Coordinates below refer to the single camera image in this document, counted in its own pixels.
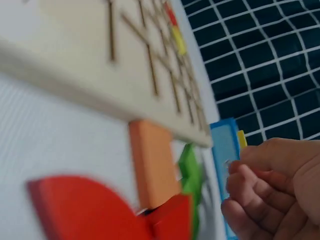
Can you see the person's right hand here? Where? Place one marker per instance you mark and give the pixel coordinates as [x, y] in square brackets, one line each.
[287, 195]

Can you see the person's right thumb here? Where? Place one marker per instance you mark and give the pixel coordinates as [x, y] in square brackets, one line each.
[277, 156]

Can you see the person's right fingers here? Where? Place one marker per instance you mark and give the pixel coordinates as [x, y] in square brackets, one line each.
[252, 197]

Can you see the small yellow wooden block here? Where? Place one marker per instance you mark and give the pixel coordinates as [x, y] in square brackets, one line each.
[242, 138]

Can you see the blue long wooden block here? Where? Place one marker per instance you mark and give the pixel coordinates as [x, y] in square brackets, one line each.
[222, 142]

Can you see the green zigzag wooden block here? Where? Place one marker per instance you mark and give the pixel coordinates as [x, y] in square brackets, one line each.
[191, 172]

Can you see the red angular wooden block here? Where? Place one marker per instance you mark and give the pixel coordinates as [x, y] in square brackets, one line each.
[172, 217]

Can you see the orange rectangular wooden block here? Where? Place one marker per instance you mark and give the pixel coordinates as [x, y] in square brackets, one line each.
[153, 162]

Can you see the yellow puzzle piece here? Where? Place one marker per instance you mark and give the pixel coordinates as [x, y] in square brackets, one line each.
[179, 41]

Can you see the red semicircle wooden block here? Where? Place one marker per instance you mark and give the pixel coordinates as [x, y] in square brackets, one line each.
[82, 210]

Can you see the red puzzle piece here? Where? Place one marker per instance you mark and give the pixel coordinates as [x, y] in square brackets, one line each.
[171, 15]

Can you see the wooden puzzle board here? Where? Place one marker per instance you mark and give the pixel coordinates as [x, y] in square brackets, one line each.
[82, 62]

